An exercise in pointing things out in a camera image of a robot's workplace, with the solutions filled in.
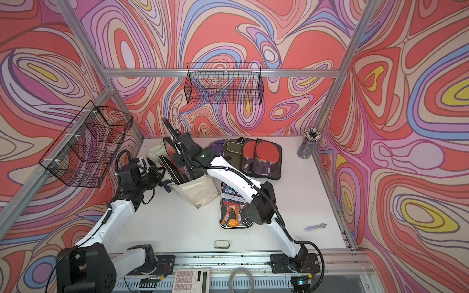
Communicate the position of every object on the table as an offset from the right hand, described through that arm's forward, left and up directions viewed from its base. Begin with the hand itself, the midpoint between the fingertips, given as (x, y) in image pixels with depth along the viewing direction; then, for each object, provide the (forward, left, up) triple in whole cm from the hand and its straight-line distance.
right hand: (181, 158), depth 81 cm
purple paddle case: (+24, -14, -19) cm, 33 cm away
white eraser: (-31, -17, -21) cm, 42 cm away
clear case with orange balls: (-18, -23, -22) cm, 36 cm away
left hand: (-2, +7, -5) cm, 9 cm away
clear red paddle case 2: (+13, -44, -20) cm, 50 cm away
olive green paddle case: (+17, -23, -17) cm, 33 cm away
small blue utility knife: (-25, -58, -23) cm, 67 cm away
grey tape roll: (-40, -25, -26) cm, 54 cm away
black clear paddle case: (+8, +7, 0) cm, 11 cm away
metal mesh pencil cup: (+19, -67, -7) cm, 70 cm away
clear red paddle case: (+16, -32, -20) cm, 41 cm away
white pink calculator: (-44, -6, -21) cm, 49 cm away
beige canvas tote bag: (-11, -7, -11) cm, 17 cm away
